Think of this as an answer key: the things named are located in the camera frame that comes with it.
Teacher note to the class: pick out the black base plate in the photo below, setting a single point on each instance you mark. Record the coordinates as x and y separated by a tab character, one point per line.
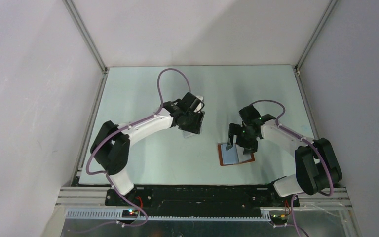
202	200

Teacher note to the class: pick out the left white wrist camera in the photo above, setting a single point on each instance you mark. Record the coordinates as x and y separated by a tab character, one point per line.
200	102

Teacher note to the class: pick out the clear plastic card box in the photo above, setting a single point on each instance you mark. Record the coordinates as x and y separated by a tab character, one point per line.
187	134

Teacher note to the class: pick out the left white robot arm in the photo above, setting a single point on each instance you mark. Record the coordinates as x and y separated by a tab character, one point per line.
112	144

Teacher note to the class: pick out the aluminium frame rail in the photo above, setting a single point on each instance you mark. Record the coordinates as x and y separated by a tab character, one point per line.
89	203

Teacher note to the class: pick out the right circuit board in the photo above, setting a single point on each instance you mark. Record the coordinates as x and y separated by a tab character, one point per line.
280	216

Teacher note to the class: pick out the left circuit board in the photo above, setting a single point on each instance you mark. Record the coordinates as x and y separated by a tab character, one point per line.
130	213

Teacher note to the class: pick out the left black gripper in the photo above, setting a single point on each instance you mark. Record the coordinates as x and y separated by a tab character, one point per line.
195	127

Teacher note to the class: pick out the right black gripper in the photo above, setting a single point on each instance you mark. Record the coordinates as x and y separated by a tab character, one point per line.
234	129

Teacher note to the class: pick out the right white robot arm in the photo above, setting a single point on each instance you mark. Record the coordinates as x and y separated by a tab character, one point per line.
316	164

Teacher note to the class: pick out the brown leather card holder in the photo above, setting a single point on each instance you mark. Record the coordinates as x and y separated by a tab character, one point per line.
233	156

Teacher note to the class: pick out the circuit board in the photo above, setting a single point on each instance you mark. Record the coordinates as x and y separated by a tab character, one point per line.
280	216
130	213

